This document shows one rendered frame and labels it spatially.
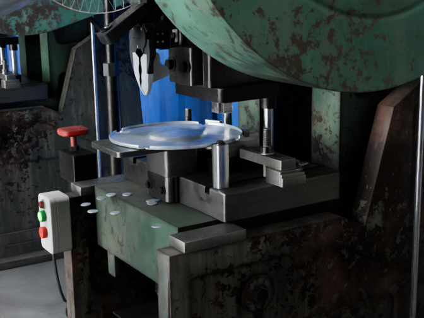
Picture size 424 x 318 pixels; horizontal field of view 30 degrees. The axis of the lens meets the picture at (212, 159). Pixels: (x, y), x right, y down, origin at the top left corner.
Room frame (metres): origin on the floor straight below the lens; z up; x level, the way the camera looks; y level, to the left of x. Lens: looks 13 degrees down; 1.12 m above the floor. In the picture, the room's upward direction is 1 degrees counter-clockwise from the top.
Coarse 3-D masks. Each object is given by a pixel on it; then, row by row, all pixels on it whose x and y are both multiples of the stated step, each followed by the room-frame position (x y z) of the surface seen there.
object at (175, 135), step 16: (128, 128) 1.78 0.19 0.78; (144, 128) 1.78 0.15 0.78; (160, 128) 1.78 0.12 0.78; (176, 128) 1.74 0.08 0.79; (192, 128) 1.77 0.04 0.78; (208, 128) 1.77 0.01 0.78; (224, 128) 1.76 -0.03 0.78; (128, 144) 1.58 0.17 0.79; (144, 144) 1.60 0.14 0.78; (160, 144) 1.59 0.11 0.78; (176, 144) 1.59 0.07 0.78; (192, 144) 1.59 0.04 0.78; (208, 144) 1.56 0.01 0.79
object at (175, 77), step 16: (176, 32) 1.74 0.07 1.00; (176, 48) 1.71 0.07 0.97; (192, 48) 1.66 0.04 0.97; (176, 64) 1.71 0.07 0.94; (192, 64) 1.66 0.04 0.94; (208, 64) 1.65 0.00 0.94; (224, 64) 1.67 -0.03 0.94; (176, 80) 1.71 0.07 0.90; (192, 80) 1.66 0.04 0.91; (208, 80) 1.65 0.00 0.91; (224, 80) 1.67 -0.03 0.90; (240, 80) 1.69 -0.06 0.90; (256, 80) 1.71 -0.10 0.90
